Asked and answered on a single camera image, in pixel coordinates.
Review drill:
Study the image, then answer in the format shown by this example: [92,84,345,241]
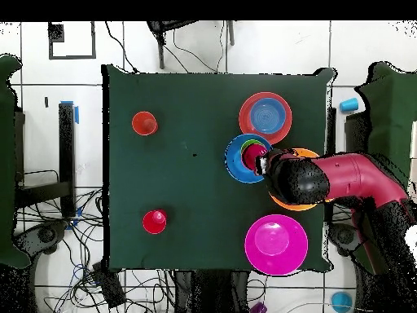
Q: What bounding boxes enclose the large smooth blue bowl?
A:
[224,133,273,184]

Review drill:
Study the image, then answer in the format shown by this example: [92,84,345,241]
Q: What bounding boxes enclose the magenta plastic cup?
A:
[241,143,269,172]

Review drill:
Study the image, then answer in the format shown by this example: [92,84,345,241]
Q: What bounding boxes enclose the green plastic cup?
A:
[239,139,266,154]

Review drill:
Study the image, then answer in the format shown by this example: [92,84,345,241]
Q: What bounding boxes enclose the orange-red plastic bowl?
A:
[238,91,293,145]

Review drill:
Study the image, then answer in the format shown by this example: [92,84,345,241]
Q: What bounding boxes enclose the small ringed blue bowl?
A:
[249,97,288,134]

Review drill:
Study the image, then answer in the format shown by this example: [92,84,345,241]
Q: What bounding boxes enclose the orange plastic cup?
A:
[131,111,160,137]

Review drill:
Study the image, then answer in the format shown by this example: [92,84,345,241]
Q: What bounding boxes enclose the white box stack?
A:
[408,120,417,200]

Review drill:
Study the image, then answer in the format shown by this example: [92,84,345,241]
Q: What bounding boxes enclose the red plastic cup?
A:
[142,209,168,236]

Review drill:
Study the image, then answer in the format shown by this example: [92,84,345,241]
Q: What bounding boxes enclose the dark green tablecloth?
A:
[99,64,336,273]

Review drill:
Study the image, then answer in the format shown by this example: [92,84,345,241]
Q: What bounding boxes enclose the large yellow-orange plastic bowl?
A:
[269,148,335,212]

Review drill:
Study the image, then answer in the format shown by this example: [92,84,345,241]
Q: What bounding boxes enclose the large pink plastic bowl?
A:
[244,214,309,277]

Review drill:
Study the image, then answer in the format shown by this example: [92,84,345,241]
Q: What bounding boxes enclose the black power strip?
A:
[91,260,127,310]

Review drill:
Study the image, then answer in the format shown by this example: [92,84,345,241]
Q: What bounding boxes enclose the blue plastic cup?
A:
[339,96,359,113]
[330,291,354,313]

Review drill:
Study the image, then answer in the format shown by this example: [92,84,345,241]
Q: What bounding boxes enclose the green cloth side table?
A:
[353,61,417,275]
[0,54,32,270]

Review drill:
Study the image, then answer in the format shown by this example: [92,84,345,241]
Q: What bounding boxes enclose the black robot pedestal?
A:
[172,269,252,313]

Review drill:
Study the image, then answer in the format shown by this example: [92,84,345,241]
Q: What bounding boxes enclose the tangle of cables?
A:
[15,187,177,313]

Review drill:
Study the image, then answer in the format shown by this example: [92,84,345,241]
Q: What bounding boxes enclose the black camera tripod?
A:
[146,20,235,70]

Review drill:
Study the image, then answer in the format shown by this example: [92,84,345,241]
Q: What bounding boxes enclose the black table frame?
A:
[14,102,77,218]
[325,107,371,213]

